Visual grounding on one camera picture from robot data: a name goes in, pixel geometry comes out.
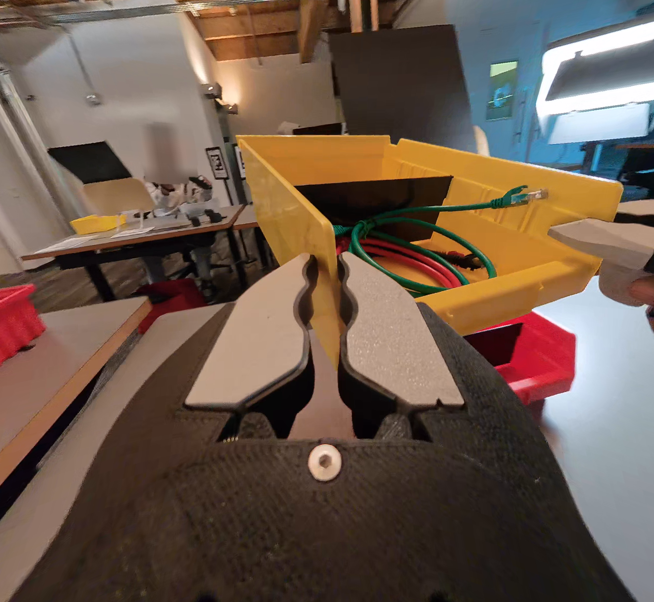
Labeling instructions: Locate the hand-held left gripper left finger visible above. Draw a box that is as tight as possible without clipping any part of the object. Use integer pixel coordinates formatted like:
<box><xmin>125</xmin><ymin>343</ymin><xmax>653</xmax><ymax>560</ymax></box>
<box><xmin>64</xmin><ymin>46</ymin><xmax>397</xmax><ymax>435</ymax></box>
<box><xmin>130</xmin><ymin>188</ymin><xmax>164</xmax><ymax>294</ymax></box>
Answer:
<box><xmin>183</xmin><ymin>253</ymin><xmax>321</xmax><ymax>412</ymax></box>

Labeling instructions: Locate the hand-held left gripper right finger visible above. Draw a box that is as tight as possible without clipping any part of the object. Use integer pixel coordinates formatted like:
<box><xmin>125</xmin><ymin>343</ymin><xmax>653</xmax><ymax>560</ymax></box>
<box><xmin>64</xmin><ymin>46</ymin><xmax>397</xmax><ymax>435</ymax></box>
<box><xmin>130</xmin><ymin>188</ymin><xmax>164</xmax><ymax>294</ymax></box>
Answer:
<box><xmin>336</xmin><ymin>251</ymin><xmax>467</xmax><ymax>412</ymax></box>

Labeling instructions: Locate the red ethernet cable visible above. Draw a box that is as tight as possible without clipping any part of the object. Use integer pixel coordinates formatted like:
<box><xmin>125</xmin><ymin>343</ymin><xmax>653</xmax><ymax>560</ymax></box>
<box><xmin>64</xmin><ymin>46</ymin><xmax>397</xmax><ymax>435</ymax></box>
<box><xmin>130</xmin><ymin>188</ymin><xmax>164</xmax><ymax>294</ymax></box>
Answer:
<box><xmin>333</xmin><ymin>236</ymin><xmax>472</xmax><ymax>291</ymax></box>

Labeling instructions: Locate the red plastic bin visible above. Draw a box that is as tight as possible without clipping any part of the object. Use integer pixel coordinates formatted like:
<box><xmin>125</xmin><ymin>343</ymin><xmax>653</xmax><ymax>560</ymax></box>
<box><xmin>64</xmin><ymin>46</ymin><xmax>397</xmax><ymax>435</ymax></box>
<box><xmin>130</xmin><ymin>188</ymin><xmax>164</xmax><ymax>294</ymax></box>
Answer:
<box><xmin>461</xmin><ymin>310</ymin><xmax>578</xmax><ymax>407</ymax></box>

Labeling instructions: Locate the black ethernet cable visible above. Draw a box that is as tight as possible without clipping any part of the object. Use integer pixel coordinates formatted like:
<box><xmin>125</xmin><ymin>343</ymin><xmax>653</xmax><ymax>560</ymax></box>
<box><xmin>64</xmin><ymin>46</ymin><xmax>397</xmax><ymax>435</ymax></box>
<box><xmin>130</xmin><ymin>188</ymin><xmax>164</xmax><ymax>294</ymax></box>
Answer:
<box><xmin>438</xmin><ymin>249</ymin><xmax>484</xmax><ymax>272</ymax></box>

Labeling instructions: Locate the green ethernet cable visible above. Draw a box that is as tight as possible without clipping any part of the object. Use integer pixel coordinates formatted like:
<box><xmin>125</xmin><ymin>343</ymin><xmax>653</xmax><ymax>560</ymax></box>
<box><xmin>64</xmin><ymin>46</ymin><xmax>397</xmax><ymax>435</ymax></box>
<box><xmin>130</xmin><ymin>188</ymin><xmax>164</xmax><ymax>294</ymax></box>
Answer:
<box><xmin>331</xmin><ymin>184</ymin><xmax>551</xmax><ymax>300</ymax></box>

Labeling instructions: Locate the yellow plastic bin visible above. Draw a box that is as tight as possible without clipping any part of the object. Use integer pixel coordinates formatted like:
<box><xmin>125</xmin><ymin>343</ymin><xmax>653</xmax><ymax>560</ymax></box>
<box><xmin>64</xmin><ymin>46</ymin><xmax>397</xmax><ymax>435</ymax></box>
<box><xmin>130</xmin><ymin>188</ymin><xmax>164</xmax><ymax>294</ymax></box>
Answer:
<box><xmin>235</xmin><ymin>133</ymin><xmax>626</xmax><ymax>374</ymax></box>

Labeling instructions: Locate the person's right hand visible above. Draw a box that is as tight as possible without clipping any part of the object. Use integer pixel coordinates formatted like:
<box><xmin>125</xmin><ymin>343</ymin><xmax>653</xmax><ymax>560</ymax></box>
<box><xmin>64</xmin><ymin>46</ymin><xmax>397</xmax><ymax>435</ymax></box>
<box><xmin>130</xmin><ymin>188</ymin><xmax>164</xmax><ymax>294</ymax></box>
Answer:
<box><xmin>628</xmin><ymin>274</ymin><xmax>654</xmax><ymax>333</ymax></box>

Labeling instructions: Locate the dark red crate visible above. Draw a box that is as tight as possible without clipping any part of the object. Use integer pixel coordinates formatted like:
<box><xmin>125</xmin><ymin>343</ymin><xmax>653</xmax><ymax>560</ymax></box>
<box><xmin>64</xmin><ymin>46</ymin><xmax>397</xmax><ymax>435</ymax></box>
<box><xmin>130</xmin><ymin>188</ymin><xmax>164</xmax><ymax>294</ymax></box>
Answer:
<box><xmin>134</xmin><ymin>276</ymin><xmax>208</xmax><ymax>335</ymax></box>

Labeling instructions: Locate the studio softbox light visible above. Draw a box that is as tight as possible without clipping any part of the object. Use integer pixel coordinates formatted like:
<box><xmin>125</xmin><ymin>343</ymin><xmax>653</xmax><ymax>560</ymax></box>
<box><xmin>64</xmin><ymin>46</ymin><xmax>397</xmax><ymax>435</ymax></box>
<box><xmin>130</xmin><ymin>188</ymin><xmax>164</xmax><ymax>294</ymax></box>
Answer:
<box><xmin>534</xmin><ymin>19</ymin><xmax>654</xmax><ymax>146</ymax></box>

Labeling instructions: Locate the wooden work desk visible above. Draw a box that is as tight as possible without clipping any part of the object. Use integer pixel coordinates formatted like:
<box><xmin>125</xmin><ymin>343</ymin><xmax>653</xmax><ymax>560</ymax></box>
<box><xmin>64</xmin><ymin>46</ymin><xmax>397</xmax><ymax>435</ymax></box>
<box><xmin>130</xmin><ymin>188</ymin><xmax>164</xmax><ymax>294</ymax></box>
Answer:
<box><xmin>19</xmin><ymin>203</ymin><xmax>262</xmax><ymax>302</ymax></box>

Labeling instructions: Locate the grey work table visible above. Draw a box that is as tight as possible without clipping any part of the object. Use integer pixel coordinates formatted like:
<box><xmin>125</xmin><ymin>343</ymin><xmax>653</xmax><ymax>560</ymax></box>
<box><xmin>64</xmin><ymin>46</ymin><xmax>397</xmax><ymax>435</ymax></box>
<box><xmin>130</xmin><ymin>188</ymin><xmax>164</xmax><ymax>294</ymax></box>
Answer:
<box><xmin>0</xmin><ymin>296</ymin><xmax>155</xmax><ymax>486</ymax></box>

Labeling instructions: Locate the small yellow bin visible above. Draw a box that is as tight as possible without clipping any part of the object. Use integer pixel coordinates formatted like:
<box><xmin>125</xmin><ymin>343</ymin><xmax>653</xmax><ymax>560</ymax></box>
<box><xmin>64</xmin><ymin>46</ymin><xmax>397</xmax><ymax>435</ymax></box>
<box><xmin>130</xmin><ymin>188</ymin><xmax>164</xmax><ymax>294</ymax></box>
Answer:
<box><xmin>69</xmin><ymin>213</ymin><xmax>128</xmax><ymax>236</ymax></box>

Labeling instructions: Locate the red ribbed tray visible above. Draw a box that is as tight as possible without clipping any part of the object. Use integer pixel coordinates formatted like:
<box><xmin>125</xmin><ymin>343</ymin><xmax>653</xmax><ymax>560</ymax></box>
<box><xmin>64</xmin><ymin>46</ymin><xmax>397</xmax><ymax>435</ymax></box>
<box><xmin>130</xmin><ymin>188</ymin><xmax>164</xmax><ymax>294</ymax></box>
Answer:
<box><xmin>0</xmin><ymin>283</ymin><xmax>48</xmax><ymax>364</ymax></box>

